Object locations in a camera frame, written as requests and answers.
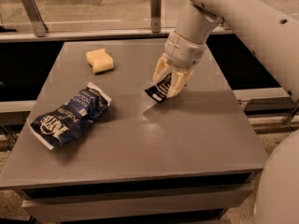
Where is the grey table drawer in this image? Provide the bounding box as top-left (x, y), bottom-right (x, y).
top-left (22, 183), bottom-right (253, 223)

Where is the left metal railing bracket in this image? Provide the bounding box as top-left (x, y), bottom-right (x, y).
top-left (21, 0), bottom-right (48, 37)

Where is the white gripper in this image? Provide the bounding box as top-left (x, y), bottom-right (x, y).
top-left (152, 31), bottom-right (206, 98)

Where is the metal railing bracket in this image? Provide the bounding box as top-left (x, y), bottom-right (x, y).
top-left (21, 0), bottom-right (48, 37)
top-left (150, 0), bottom-right (162, 33)

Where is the yellow sponge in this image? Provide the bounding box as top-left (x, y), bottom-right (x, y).
top-left (86, 49), bottom-right (114, 74)

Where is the middle metal railing bracket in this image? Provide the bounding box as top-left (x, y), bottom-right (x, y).
top-left (150, 0), bottom-right (162, 33)

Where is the black rxbar chocolate wrapper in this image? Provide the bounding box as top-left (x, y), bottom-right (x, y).
top-left (145, 74), bottom-right (171, 104)

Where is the blue potato chip bag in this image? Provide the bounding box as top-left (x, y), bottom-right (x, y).
top-left (29, 83), bottom-right (112, 150)

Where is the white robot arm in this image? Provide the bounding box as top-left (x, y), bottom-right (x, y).
top-left (153, 0), bottom-right (299, 224)

